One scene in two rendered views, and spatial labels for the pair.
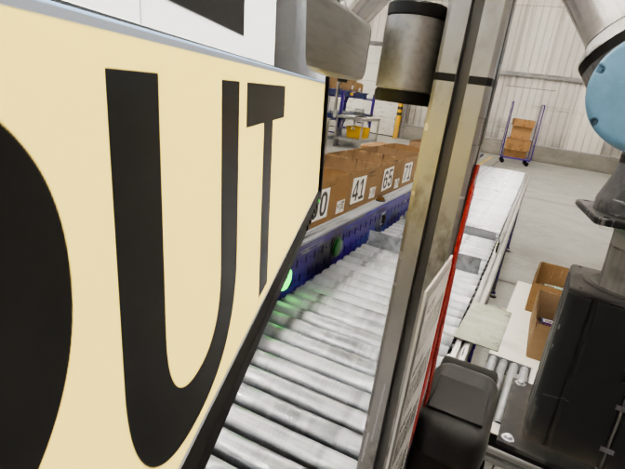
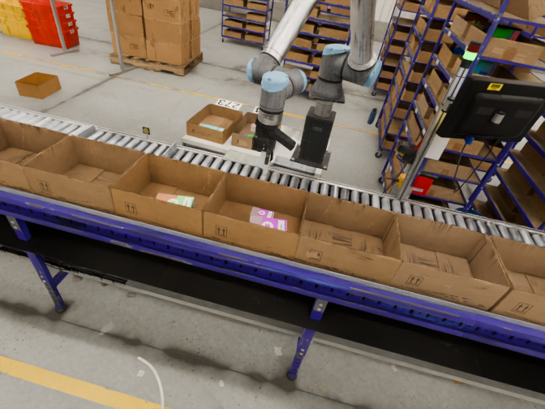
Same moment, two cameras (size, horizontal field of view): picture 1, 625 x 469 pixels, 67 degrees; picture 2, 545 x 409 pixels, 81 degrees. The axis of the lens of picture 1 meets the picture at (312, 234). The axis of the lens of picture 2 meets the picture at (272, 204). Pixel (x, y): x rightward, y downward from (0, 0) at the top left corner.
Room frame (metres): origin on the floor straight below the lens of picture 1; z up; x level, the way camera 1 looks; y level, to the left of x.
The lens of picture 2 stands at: (1.63, 1.26, 1.89)
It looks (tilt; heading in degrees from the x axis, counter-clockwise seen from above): 39 degrees down; 252
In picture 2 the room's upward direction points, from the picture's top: 10 degrees clockwise
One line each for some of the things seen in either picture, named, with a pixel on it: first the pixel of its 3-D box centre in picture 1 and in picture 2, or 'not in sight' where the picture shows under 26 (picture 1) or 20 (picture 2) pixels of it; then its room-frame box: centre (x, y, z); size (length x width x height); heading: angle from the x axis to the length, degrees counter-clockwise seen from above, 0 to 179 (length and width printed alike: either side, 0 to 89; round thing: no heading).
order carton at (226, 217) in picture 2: not in sight; (258, 215); (1.36, 0.26, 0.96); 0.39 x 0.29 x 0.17; 156
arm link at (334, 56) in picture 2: not in sight; (335, 62); (0.81, -0.57, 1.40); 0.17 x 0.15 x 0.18; 134
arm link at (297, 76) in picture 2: not in sight; (288, 83); (1.28, 0.10, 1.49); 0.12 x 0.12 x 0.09; 44
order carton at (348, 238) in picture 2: not in sight; (345, 237); (1.01, 0.41, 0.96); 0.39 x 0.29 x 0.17; 156
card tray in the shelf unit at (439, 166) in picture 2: not in sight; (440, 155); (-0.23, -0.54, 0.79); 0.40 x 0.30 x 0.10; 67
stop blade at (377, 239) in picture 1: (420, 253); (160, 164); (1.83, -0.45, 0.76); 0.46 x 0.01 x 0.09; 66
